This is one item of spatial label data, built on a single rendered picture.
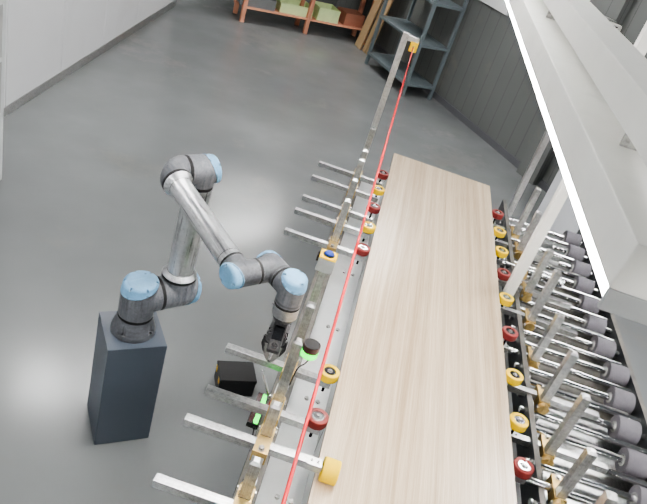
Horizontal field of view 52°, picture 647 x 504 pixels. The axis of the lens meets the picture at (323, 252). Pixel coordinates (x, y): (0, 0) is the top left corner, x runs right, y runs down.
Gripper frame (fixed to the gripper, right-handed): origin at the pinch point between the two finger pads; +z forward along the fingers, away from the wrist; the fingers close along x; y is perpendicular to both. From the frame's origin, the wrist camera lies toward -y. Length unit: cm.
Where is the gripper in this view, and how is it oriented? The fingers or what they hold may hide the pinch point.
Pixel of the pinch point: (268, 360)
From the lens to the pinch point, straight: 241.4
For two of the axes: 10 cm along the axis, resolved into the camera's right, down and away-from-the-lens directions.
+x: -9.4, -3.3, 0.1
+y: 1.8, -4.9, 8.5
